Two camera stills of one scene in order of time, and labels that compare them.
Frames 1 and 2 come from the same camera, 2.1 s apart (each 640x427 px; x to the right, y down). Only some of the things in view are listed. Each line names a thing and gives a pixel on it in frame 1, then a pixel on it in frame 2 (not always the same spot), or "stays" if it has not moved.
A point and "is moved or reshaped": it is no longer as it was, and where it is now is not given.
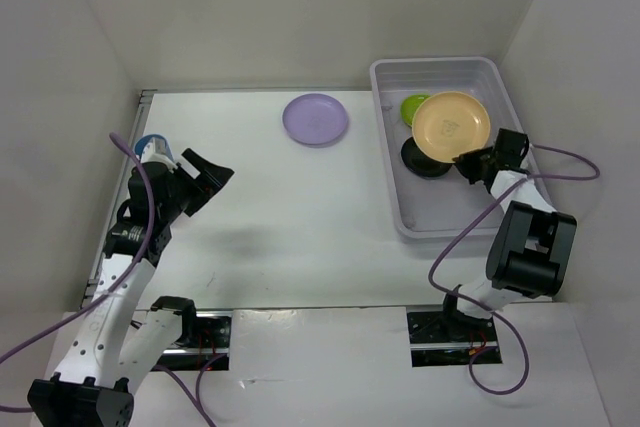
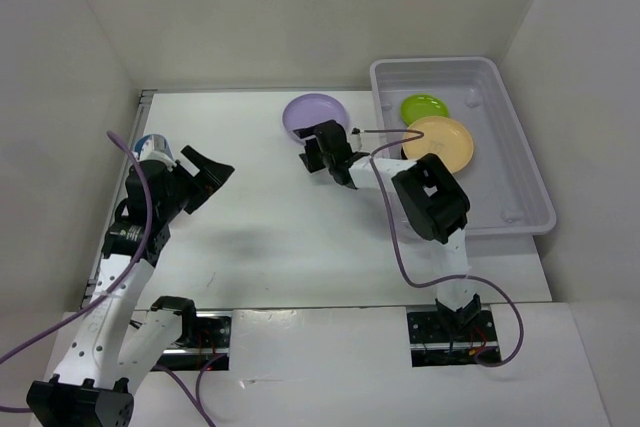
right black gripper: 466,162 -> 312,160
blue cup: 160,142 stays
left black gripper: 212,176 stays
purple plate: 315,119 stays
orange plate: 447,124 is moved or reshaped
